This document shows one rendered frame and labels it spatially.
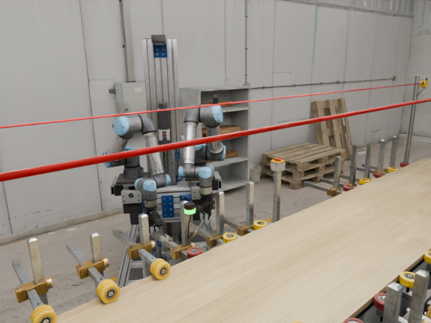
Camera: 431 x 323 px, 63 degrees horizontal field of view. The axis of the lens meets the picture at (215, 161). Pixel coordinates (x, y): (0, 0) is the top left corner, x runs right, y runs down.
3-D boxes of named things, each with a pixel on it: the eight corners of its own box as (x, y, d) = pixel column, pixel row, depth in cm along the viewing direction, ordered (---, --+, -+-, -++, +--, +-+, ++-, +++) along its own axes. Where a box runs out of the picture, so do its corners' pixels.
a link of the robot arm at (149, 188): (152, 178, 214) (158, 182, 207) (152, 195, 217) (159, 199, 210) (140, 181, 209) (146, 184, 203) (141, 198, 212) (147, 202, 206)
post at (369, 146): (362, 193, 324) (367, 143, 312) (363, 193, 326) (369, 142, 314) (365, 195, 322) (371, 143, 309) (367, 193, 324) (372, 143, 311)
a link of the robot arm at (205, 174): (212, 166, 213) (210, 170, 205) (213, 183, 216) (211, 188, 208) (199, 166, 214) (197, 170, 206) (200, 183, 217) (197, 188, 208)
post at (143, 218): (144, 297, 187) (138, 213, 174) (150, 294, 189) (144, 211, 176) (147, 300, 184) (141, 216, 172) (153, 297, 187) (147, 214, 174)
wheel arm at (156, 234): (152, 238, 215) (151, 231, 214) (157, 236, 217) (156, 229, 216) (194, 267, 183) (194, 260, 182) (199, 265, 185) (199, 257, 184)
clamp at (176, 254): (170, 256, 194) (170, 248, 193) (190, 248, 202) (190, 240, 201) (176, 260, 190) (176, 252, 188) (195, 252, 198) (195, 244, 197)
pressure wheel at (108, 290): (101, 277, 145) (117, 280, 151) (93, 295, 145) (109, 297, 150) (107, 284, 141) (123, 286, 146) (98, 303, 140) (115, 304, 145)
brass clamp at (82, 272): (76, 273, 161) (75, 264, 160) (104, 263, 169) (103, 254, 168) (81, 280, 157) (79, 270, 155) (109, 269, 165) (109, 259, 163)
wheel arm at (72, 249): (65, 248, 182) (65, 243, 181) (72, 247, 184) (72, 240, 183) (104, 295, 144) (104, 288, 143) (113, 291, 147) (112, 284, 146)
